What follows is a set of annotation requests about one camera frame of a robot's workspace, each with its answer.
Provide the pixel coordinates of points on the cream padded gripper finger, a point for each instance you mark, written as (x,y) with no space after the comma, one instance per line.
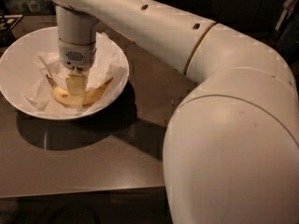
(76,83)

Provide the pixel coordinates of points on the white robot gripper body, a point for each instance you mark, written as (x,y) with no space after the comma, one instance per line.
(77,55)

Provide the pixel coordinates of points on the yellow ripe banana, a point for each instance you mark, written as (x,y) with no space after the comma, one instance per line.
(61,95)

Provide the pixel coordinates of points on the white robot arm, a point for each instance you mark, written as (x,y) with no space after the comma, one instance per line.
(231,149)

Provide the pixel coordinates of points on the white ceramic bowl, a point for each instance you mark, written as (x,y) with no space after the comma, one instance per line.
(17,70)

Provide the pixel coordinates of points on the crumpled white paper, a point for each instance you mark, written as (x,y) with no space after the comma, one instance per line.
(110,62)

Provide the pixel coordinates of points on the plastic bottles on shelf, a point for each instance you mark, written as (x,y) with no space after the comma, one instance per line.
(27,7)

